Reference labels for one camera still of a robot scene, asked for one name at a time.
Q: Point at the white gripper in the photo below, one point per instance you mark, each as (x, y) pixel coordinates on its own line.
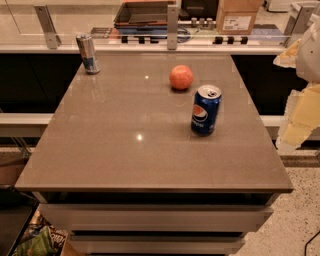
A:
(310, 56)

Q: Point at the blue pepsi can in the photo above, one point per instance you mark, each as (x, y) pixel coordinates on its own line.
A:
(205, 109)

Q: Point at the silver redbull can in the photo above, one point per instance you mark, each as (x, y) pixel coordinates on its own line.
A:
(88, 53)

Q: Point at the cardboard box with label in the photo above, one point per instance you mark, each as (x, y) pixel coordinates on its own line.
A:
(237, 17)

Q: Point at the orange round fruit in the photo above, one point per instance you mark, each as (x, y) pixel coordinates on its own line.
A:
(181, 77)

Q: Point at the dark tray stack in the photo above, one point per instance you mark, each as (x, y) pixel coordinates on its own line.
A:
(143, 13)

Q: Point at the upper white drawer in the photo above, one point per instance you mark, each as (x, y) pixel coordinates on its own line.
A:
(163, 218)

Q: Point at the white drawer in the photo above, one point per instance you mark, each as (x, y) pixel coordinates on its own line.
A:
(163, 218)
(157, 245)

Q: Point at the lower white drawer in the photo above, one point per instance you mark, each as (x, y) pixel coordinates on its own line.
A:
(157, 245)

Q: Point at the green snack bag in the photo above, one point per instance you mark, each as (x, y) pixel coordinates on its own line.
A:
(47, 242)

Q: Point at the right metal glass bracket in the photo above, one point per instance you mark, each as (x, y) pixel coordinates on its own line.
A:
(299, 20)

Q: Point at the metal glass bracket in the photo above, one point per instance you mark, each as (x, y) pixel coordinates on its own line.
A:
(52, 39)
(299, 20)
(172, 26)

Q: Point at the middle metal glass bracket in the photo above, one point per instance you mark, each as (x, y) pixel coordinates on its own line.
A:
(172, 26)

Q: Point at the left metal glass bracket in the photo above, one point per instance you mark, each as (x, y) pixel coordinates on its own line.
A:
(52, 39)

